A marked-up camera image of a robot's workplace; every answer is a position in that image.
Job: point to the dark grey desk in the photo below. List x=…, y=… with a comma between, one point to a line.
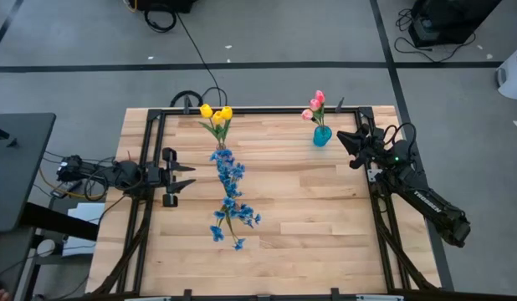
x=20, y=167

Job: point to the black desk support bar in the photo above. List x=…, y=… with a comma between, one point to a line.
x=57, y=220

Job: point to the teal glass vase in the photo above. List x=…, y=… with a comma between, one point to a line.
x=322, y=137

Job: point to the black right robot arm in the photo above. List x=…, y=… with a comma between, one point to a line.
x=430, y=205

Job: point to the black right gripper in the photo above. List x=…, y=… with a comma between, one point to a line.
x=373, y=148

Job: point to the yellow artificial tulip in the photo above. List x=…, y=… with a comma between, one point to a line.
x=206, y=110
x=226, y=113
x=218, y=118

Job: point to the black metal table frame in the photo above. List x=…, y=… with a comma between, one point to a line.
x=258, y=110

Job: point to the large black box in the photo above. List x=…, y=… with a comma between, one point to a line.
x=451, y=21

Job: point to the white round disc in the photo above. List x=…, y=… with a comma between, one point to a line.
x=45, y=247

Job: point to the black equipment case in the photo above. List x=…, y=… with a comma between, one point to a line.
x=166, y=5

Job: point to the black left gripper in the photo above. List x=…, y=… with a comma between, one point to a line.
x=156, y=175

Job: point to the white container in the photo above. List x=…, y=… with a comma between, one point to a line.
x=513, y=79

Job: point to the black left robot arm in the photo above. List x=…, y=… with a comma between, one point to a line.
x=129, y=175

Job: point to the white flat panel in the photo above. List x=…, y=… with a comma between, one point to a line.
x=85, y=217

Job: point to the white strip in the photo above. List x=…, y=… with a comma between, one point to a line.
x=380, y=298
x=147, y=299

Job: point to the small black desk item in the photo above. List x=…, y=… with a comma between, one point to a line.
x=12, y=143

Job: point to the white mounting bracket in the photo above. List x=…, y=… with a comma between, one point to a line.
x=372, y=174

